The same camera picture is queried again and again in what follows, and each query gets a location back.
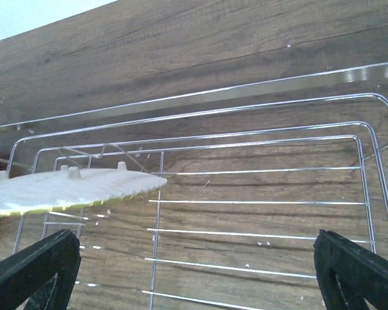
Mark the chrome wire dish rack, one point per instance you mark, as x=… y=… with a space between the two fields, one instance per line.
x=253 y=172

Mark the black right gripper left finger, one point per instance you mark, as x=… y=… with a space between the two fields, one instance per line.
x=42 y=275

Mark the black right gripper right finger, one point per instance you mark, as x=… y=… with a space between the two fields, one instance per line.
x=349 y=276

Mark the woven bamboo-pattern plate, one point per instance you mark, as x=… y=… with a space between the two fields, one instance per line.
x=72 y=187

